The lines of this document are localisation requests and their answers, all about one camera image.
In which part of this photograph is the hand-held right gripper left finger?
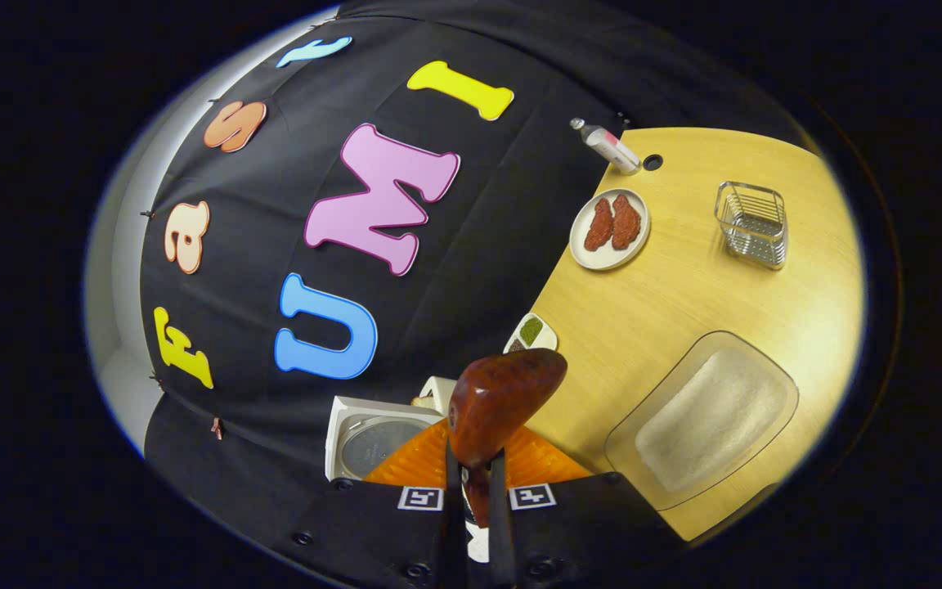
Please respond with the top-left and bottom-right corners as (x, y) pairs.
(275, 417), (468, 589)

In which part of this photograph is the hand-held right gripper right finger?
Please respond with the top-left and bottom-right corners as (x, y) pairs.
(487, 425), (684, 589)

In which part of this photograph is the white rice cooker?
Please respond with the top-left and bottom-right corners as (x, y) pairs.
(325, 395), (490, 565)

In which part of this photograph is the brown wooden spoon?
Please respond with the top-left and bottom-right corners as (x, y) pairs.
(446, 348), (568, 528)

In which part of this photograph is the white rice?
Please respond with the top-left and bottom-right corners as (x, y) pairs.
(635, 348), (791, 494)

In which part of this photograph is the metal wire chopstick holder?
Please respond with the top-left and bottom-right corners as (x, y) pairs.
(714, 181), (789, 271)

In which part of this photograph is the white toaster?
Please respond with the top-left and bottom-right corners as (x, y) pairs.
(418, 375), (460, 416)

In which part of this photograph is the clear plastic container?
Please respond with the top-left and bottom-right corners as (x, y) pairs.
(604, 330), (800, 512)

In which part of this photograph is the white divided bean dish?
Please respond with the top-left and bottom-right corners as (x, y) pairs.
(504, 312), (558, 354)

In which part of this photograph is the white round plate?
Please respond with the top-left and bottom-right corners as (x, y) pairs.
(569, 188), (651, 272)

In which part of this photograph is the red-brown meat piece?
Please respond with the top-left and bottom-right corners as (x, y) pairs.
(584, 197), (615, 252)
(612, 193), (643, 250)

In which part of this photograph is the clear bottle with pink label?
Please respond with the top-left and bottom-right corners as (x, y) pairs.
(569, 117), (642, 176)

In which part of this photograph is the row of black cloth clips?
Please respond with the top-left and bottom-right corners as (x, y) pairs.
(141, 16), (631, 385)

